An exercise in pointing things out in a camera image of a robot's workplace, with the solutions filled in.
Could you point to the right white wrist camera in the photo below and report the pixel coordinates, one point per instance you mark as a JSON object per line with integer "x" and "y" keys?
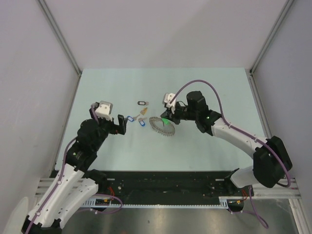
{"x": 169, "y": 102}

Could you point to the aluminium frame post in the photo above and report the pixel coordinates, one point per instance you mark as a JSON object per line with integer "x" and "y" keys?
{"x": 272, "y": 34}
{"x": 59, "y": 35}

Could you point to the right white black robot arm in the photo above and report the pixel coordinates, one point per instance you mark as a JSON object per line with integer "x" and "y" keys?
{"x": 271, "y": 161}

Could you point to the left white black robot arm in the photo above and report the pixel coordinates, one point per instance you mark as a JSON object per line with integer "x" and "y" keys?
{"x": 74, "y": 183}

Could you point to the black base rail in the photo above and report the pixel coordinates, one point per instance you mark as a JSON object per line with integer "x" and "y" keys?
{"x": 210, "y": 183}

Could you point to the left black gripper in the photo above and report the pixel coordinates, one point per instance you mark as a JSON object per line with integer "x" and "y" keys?
{"x": 121, "y": 121}

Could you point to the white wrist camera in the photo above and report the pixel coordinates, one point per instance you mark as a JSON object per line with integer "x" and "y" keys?
{"x": 103, "y": 110}
{"x": 169, "y": 102}

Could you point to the black key tag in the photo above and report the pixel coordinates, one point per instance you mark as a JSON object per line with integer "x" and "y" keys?
{"x": 143, "y": 103}

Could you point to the left aluminium frame post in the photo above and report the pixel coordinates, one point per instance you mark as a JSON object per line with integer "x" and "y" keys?
{"x": 59, "y": 35}

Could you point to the aluminium side rail right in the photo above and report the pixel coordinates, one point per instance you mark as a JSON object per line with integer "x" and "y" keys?
{"x": 292, "y": 194}

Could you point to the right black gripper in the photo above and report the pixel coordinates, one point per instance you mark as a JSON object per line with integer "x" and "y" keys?
{"x": 168, "y": 115}

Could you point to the brass key with tan tag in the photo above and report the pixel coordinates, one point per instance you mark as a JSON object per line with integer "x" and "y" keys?
{"x": 143, "y": 111}

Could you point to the blue key tag left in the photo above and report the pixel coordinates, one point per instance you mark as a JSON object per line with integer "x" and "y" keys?
{"x": 132, "y": 119}

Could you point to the right aluminium frame post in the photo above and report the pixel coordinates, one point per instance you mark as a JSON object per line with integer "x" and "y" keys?
{"x": 272, "y": 34}

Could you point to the green key tag with key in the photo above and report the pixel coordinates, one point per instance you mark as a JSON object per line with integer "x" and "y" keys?
{"x": 165, "y": 121}

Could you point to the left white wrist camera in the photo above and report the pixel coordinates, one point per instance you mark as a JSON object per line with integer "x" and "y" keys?
{"x": 103, "y": 110}

